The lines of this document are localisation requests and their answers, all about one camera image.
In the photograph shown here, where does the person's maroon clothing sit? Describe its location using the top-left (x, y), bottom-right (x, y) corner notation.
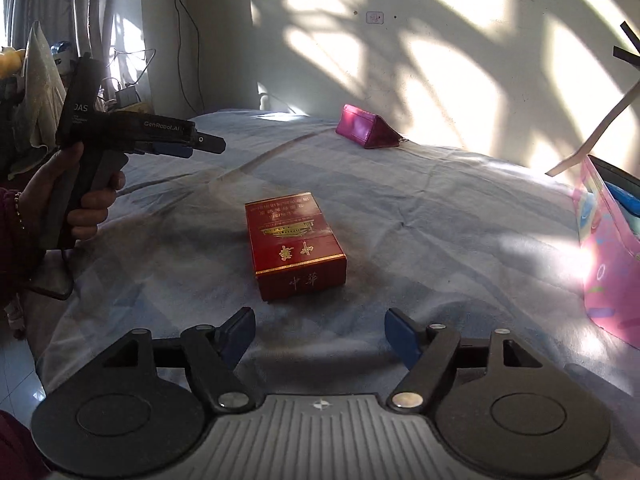
top-left (0, 409), bottom-right (53, 480)

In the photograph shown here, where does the yellow toy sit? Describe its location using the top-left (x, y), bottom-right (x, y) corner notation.
top-left (0, 46), bottom-right (26, 78)

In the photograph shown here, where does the black tape strip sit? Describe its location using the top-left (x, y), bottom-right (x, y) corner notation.
top-left (620, 21), bottom-right (640, 54)
top-left (612, 46), bottom-right (640, 68)

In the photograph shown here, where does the red cigarette box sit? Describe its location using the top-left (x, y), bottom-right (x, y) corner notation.
top-left (245, 191), bottom-right (347, 303)

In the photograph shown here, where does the shiny magenta purse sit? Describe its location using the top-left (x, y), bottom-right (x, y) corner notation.
top-left (335, 104), bottom-right (402, 150)

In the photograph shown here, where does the pink gift bag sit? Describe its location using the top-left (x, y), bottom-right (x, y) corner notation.
top-left (545, 91), bottom-right (640, 348)

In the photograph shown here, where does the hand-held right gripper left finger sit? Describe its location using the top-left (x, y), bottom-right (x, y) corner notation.
top-left (100, 306), bottom-right (257, 411)

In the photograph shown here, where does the person's left hand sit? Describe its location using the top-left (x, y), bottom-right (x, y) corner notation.
top-left (22, 141), bottom-right (127, 252)

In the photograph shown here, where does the person's left forearm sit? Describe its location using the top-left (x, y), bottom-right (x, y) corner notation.
top-left (0, 187), bottom-right (48, 321)

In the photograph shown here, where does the black wall cable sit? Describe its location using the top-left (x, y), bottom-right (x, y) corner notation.
top-left (165, 0), bottom-right (207, 116)

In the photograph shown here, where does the striped curtain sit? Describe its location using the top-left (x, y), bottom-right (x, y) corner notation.
top-left (0, 0), bottom-right (143, 91)

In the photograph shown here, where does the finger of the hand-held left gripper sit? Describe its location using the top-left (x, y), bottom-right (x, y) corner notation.
top-left (192, 132), bottom-right (227, 155)
top-left (126, 141), bottom-right (194, 159)

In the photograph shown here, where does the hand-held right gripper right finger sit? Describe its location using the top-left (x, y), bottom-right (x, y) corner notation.
top-left (384, 306), bottom-right (543, 411)

